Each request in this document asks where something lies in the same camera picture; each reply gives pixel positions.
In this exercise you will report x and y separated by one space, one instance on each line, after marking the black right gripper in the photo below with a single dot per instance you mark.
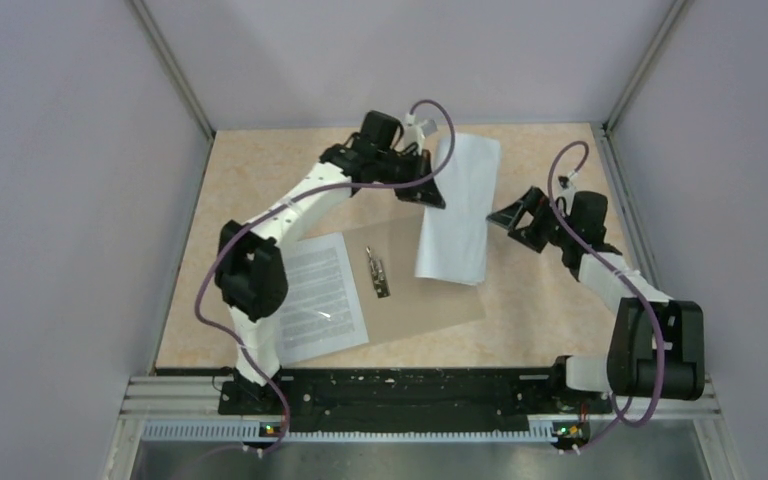
510 216

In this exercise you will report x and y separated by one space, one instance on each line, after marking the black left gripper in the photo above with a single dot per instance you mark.
428 195

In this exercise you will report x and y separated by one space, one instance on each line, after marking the white paper sheet stack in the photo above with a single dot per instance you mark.
453 240

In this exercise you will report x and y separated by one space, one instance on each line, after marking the printed white paper sheet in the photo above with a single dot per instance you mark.
322 313

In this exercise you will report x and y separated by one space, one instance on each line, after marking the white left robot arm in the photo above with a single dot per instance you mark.
250 273

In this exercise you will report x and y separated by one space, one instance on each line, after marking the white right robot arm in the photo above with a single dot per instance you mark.
657 342

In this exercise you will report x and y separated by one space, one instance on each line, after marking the metal folder clip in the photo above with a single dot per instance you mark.
377 273

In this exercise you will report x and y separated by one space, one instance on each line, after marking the grey slotted cable duct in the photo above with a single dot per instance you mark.
254 430

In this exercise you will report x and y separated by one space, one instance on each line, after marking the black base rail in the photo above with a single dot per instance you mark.
411 400

